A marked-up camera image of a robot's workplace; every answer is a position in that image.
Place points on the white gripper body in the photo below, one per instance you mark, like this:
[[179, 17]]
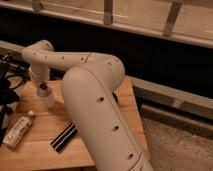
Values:
[[45, 93]]

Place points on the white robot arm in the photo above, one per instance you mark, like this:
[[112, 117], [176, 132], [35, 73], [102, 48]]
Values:
[[87, 89]]

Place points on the white plastic bottle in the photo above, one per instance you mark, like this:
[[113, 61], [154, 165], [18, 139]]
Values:
[[18, 130]]

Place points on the black striped flat object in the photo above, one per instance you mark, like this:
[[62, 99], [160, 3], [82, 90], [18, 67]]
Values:
[[61, 141]]

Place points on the metal window railing frame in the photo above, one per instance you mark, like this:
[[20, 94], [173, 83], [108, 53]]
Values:
[[185, 21]]

